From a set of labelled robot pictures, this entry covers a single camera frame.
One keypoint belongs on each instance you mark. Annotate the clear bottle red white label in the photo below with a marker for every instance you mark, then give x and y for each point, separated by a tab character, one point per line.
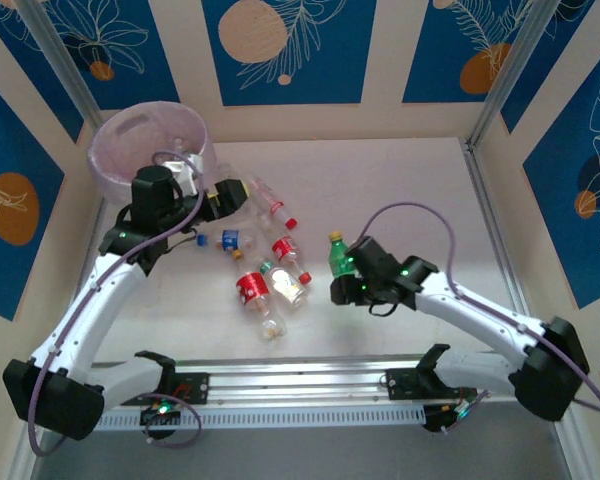
270	200

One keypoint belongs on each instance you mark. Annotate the green plastic bottle yellow cap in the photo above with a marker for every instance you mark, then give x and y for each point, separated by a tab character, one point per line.
337	257

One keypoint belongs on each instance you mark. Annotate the clear bottle blue label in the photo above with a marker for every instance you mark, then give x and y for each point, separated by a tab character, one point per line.
229	239

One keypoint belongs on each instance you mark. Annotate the small red label cola bottle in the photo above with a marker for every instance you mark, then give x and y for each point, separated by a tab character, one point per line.
285	250

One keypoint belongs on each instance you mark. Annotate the white label bottle green cap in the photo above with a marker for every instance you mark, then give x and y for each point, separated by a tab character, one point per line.
286	285

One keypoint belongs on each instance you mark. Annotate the red label bottle yellow cap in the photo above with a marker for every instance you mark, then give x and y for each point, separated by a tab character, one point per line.
251	287

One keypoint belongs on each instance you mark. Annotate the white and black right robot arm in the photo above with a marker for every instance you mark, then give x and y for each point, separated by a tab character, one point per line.
480	312

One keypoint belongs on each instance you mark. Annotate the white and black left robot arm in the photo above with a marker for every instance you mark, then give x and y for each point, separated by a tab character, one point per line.
80	310

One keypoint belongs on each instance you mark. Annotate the translucent pink plastic bin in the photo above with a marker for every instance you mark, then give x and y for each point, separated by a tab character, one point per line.
206	165

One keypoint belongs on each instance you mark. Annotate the pink translucent bin liner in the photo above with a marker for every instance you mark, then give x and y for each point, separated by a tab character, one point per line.
130	150

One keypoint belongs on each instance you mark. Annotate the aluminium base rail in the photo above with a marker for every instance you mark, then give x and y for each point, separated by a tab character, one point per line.
290	380

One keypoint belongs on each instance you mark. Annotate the aluminium frame post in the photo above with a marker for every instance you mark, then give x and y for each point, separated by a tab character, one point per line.
51	45
507	75

